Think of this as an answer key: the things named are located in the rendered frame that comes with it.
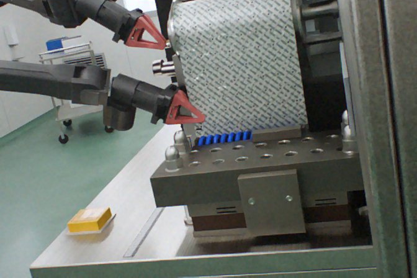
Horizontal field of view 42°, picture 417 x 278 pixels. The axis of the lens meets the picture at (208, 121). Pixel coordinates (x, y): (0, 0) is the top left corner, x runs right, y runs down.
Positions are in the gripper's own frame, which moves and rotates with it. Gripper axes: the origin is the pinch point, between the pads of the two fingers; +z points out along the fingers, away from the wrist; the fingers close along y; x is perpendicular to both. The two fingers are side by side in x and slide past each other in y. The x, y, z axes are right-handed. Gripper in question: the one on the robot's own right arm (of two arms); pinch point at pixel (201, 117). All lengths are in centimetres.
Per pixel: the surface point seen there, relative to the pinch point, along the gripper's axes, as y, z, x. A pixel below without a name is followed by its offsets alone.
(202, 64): 0.2, -3.2, 10.9
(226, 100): 0.3, 3.9, 5.5
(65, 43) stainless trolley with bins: -402, -201, -128
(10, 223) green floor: -192, -123, -195
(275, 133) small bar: 6.4, 15.4, 4.8
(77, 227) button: 13.5, -15.7, -27.3
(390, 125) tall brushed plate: 84, 16, 34
